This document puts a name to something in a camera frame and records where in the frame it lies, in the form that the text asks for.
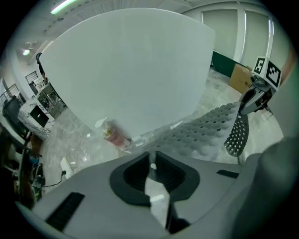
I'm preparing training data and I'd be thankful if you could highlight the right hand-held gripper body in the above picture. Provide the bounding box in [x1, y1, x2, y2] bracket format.
[250, 56, 282, 111]

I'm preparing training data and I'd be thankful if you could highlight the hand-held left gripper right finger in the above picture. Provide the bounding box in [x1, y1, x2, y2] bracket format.
[155, 150, 201, 202]

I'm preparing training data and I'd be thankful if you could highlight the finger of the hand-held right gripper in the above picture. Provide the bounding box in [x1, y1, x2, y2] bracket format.
[239, 93, 266, 116]
[241, 87, 264, 105]

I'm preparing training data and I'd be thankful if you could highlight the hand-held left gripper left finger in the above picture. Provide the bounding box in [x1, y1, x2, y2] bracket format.
[109, 151, 152, 206]

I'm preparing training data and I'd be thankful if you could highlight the grey perforated bath mat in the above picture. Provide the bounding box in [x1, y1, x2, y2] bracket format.
[143, 101, 250, 226]

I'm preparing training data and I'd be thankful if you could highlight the person's right forearm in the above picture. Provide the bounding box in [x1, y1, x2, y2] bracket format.
[284, 48, 295, 79]

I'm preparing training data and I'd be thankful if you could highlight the grey marble floor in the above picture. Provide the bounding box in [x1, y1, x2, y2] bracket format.
[17, 67, 285, 187]

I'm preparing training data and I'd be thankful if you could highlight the brown cardboard box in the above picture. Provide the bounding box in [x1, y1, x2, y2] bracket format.
[228, 64, 254, 94]

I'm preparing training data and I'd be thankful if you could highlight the grey roller blind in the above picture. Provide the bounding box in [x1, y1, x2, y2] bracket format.
[244, 10, 270, 69]
[202, 9, 239, 62]

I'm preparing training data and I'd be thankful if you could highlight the dark green panel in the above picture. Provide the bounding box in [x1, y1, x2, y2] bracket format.
[211, 50, 254, 79]

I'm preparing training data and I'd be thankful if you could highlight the pink pump bottle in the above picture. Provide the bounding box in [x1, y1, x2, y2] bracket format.
[95, 116, 132, 151]

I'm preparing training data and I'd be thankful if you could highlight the white power strip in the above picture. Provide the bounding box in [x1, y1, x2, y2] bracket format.
[60, 157, 74, 179]

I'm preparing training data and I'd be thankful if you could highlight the black desk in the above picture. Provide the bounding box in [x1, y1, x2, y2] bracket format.
[0, 95, 45, 210]

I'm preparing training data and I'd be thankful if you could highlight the white bathtub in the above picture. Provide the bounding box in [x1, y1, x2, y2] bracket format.
[38, 8, 216, 141]

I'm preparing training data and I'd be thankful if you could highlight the white table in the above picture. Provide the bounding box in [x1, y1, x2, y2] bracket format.
[35, 81, 68, 115]

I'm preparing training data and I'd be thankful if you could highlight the white marble pattern cabinet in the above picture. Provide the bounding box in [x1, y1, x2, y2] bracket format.
[18, 99, 51, 141]

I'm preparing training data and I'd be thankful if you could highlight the black metal railing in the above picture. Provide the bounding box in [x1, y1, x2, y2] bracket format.
[0, 71, 38, 105]

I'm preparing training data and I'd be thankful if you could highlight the ceiling tube light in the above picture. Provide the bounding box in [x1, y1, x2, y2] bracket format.
[50, 0, 78, 14]

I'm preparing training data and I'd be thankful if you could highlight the black power cable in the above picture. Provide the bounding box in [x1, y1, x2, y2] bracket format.
[43, 169, 68, 188]

